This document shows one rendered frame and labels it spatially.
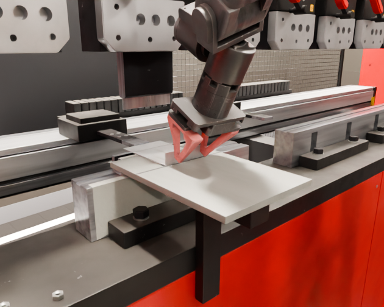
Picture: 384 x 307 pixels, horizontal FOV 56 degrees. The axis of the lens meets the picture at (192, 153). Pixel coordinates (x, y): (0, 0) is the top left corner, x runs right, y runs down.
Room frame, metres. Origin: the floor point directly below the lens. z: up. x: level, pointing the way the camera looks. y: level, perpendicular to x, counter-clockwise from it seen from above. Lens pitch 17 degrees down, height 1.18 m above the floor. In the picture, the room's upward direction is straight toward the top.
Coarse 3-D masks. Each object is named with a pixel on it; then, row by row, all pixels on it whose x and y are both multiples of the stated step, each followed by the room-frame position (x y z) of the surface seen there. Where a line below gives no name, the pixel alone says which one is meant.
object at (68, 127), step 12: (60, 120) 0.81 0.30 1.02; (72, 120) 0.79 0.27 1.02; (84, 120) 0.76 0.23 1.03; (96, 120) 0.78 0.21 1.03; (108, 120) 0.80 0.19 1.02; (120, 120) 0.81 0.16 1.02; (60, 132) 0.81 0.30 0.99; (72, 132) 0.76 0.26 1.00; (84, 132) 0.75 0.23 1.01; (96, 132) 0.77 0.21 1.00; (108, 132) 0.75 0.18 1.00; (120, 132) 0.75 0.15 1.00; (132, 144) 0.66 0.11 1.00
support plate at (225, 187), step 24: (120, 168) 0.54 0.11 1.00; (144, 168) 0.53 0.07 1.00; (168, 168) 0.53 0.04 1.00; (192, 168) 0.53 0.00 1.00; (216, 168) 0.53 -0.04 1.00; (240, 168) 0.53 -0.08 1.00; (264, 168) 0.53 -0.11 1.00; (168, 192) 0.44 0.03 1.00; (192, 192) 0.43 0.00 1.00; (216, 192) 0.43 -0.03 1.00; (240, 192) 0.43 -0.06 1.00; (264, 192) 0.43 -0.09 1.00; (288, 192) 0.45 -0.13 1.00; (216, 216) 0.38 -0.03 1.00; (240, 216) 0.38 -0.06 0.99
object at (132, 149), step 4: (144, 144) 0.66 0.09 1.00; (148, 144) 0.66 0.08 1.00; (152, 144) 0.66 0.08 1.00; (156, 144) 0.66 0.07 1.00; (160, 144) 0.66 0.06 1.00; (164, 144) 0.66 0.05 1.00; (124, 148) 0.64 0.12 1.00; (128, 148) 0.64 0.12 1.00; (132, 148) 0.64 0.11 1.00; (136, 148) 0.64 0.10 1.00; (140, 148) 0.64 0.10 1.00; (144, 148) 0.64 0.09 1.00; (148, 148) 0.64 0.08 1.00; (132, 152) 0.61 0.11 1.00
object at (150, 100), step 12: (120, 60) 0.60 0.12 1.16; (132, 60) 0.61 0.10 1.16; (144, 60) 0.62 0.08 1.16; (156, 60) 0.64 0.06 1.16; (168, 60) 0.65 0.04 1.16; (120, 72) 0.60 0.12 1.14; (132, 72) 0.61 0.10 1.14; (144, 72) 0.62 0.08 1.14; (156, 72) 0.64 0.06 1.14; (168, 72) 0.65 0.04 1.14; (120, 84) 0.61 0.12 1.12; (132, 84) 0.60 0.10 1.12; (144, 84) 0.62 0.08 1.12; (156, 84) 0.64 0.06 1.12; (168, 84) 0.65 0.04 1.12; (120, 96) 0.61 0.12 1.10; (132, 96) 0.60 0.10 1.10; (144, 96) 0.63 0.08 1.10; (156, 96) 0.65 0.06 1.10; (168, 96) 0.67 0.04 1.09
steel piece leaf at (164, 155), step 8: (168, 144) 0.66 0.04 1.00; (200, 144) 0.59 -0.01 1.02; (136, 152) 0.61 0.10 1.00; (144, 152) 0.61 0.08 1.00; (152, 152) 0.61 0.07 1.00; (160, 152) 0.61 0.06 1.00; (168, 152) 0.55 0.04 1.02; (192, 152) 0.58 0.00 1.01; (200, 152) 0.59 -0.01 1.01; (152, 160) 0.57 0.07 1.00; (160, 160) 0.57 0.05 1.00; (168, 160) 0.54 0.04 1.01; (176, 160) 0.56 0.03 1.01; (184, 160) 0.57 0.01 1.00
